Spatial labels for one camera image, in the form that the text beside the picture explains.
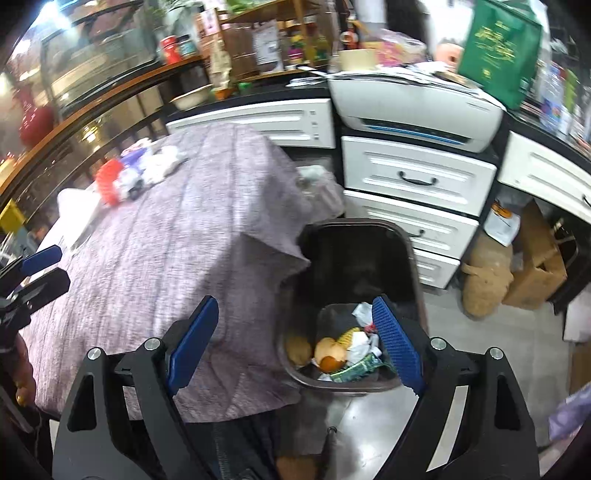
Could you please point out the red white plastic bag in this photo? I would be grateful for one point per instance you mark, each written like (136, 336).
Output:
(141, 144)

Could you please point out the left hand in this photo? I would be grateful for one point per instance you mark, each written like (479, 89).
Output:
(23, 375)

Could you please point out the white tissue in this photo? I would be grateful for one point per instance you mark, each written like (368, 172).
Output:
(155, 167)

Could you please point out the wooden shelf rack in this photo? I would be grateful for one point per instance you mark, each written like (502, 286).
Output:
(266, 39)

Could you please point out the white drawer cabinet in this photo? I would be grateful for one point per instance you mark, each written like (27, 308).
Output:
(437, 197)

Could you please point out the wooden railing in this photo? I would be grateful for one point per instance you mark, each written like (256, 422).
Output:
(75, 148)

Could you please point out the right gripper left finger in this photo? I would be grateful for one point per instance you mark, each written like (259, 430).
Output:
(120, 420)

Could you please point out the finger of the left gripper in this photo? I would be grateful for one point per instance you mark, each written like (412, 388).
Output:
(17, 310)
(13, 274)

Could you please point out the cardboard box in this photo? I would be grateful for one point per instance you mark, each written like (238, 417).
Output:
(543, 270)

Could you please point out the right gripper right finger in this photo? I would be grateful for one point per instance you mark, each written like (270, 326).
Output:
(496, 436)

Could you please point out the brown paper sack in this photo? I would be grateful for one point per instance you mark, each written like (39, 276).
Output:
(487, 276)

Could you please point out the cream bowl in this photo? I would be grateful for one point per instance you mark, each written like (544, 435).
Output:
(193, 98)

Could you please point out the clear plastic wrap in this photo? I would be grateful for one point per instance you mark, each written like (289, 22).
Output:
(128, 184)

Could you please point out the white drawer right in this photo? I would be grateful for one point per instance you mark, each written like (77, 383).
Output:
(539, 171)

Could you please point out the red vase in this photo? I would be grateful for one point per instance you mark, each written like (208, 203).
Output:
(37, 121)

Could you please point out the white printer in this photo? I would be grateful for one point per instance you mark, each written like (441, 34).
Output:
(404, 103)

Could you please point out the orange mandarin peel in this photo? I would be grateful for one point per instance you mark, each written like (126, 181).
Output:
(330, 356)

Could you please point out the purple plastic package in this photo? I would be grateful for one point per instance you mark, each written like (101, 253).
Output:
(131, 159)

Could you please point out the purple grey tablecloth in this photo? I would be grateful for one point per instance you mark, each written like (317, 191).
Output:
(224, 224)

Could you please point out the white face mask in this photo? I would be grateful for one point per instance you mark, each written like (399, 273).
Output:
(77, 209)

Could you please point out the roll of tape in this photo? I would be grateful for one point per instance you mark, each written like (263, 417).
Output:
(358, 60)

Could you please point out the green tote bag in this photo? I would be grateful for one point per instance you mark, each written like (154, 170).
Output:
(501, 50)

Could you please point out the red canister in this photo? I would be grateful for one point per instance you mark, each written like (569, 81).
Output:
(169, 50)

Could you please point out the dark brown trash bin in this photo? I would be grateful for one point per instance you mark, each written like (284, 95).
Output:
(350, 261)

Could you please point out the white long drawer left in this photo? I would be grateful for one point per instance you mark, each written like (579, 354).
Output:
(305, 123)

